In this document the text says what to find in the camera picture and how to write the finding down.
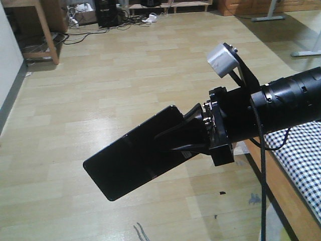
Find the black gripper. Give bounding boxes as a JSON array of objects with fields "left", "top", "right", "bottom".
[{"left": 154, "top": 87, "right": 259, "bottom": 166}]

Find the black smartphone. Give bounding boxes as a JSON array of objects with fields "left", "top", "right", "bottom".
[{"left": 83, "top": 105, "right": 196, "bottom": 201}]

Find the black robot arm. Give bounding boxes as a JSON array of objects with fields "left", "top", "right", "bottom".
[{"left": 154, "top": 67, "right": 320, "bottom": 166}]

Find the black white checkered bedsheet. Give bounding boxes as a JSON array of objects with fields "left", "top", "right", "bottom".
[{"left": 273, "top": 121, "right": 320, "bottom": 221}]

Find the white power strip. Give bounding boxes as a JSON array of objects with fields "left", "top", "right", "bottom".
[{"left": 142, "top": 13, "right": 158, "bottom": 24}]

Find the wooden drawer cabinet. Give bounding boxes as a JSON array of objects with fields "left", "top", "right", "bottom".
[{"left": 218, "top": 0, "right": 320, "bottom": 16}]

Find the wooden low shelf unit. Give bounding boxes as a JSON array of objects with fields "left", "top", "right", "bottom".
[{"left": 128, "top": 0, "right": 213, "bottom": 15}]

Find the black computer tower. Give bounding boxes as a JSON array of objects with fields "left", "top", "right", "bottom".
[{"left": 95, "top": 0, "right": 119, "bottom": 28}]

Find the wooden table leg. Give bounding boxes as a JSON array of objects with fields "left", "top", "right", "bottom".
[{"left": 1, "top": 1, "right": 68, "bottom": 65}]

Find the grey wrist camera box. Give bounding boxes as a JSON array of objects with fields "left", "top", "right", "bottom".
[{"left": 207, "top": 43, "right": 239, "bottom": 78}]

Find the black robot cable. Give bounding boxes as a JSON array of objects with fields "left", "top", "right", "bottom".
[{"left": 247, "top": 95, "right": 293, "bottom": 241}]

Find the grey desk leg frame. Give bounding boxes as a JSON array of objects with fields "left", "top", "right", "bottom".
[{"left": 251, "top": 0, "right": 321, "bottom": 58}]

